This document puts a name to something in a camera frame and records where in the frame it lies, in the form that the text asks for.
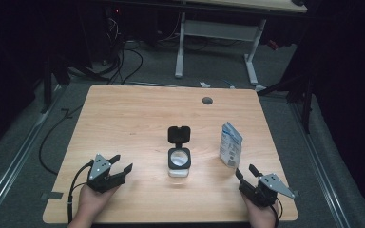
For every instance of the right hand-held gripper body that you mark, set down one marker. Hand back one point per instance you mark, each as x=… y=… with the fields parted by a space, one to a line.
x=274 y=183

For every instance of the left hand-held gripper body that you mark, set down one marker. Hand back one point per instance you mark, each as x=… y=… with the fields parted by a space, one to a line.
x=99 y=167

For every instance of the white and blue pouch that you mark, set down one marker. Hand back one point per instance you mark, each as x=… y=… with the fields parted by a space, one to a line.
x=229 y=148

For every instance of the clear jar with black lid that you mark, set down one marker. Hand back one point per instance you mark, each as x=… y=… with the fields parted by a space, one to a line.
x=179 y=134

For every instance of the person's right hand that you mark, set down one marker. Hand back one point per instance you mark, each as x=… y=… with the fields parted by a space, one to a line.
x=263 y=217

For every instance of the person's left hand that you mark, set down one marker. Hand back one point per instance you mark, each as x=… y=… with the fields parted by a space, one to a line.
x=92 y=202

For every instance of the grey tape strip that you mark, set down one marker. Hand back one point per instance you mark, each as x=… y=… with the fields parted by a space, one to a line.
x=52 y=196
x=296 y=193

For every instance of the black metal stand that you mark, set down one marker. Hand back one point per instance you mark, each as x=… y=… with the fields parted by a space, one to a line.
x=47 y=88
x=306 y=107

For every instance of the round black table grommet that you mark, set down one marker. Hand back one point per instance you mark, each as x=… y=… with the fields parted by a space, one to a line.
x=207 y=101

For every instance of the small white floor item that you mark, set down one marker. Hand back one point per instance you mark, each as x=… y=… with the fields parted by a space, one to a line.
x=204 y=85

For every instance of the small red object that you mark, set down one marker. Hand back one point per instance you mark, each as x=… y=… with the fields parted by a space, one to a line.
x=273 y=45

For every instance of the metal floor rail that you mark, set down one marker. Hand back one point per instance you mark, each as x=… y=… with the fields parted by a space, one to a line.
x=19 y=158
x=320 y=171

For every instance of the white frame desk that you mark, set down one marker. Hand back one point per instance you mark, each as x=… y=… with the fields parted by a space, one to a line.
x=218 y=30

